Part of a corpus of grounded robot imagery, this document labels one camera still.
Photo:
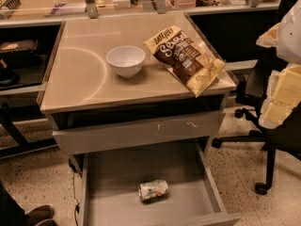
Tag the open grey middle drawer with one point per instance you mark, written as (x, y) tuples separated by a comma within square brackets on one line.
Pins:
[(111, 180)]

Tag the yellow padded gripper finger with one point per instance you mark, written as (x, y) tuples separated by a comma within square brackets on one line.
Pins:
[(282, 96), (269, 38)]

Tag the long background desk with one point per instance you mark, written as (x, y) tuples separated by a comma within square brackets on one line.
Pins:
[(39, 11)]

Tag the grey drawer cabinet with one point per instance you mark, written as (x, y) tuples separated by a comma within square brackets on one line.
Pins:
[(82, 90)]

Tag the white ceramic bowl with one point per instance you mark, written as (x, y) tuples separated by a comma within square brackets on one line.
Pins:
[(126, 61)]

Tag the green 7up soda can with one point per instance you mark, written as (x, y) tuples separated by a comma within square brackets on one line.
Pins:
[(152, 190)]

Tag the black coiled spring item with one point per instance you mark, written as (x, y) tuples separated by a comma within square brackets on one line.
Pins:
[(8, 7)]

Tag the brown shoe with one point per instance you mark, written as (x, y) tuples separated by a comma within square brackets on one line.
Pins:
[(40, 216)]

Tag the black office chair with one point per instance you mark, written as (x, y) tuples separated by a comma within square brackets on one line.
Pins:
[(286, 137)]

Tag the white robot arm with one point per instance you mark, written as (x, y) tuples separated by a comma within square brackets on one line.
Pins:
[(288, 49)]

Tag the brown yellow chip bag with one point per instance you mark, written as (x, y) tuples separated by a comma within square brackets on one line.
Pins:
[(187, 61)]

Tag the closed grey top drawer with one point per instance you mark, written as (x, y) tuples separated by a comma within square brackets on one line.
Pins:
[(136, 133)]

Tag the purple white paper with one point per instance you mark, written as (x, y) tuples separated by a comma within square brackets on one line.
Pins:
[(68, 9)]

